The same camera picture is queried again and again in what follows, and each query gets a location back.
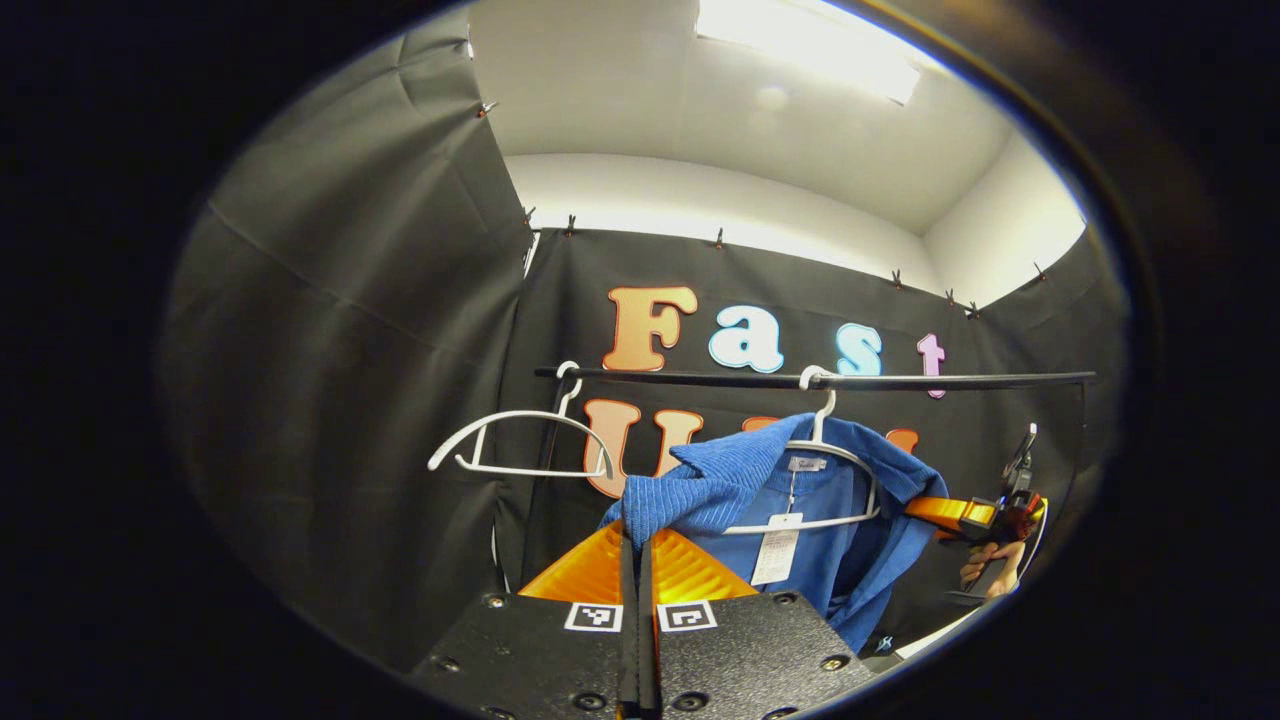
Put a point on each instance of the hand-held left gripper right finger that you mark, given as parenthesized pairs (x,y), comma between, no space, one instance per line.
(740,660)

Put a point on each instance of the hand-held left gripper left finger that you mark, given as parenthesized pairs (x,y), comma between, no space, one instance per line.
(560,660)

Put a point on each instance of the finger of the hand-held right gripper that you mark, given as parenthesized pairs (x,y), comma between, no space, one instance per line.
(945,512)

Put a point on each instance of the white plastic hanger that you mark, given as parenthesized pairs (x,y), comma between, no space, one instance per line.
(530,413)
(830,523)

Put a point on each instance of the black backdrop cloth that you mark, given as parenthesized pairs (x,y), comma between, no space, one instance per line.
(350,350)

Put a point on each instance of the ceiling light panel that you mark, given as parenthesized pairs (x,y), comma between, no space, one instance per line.
(810,45)

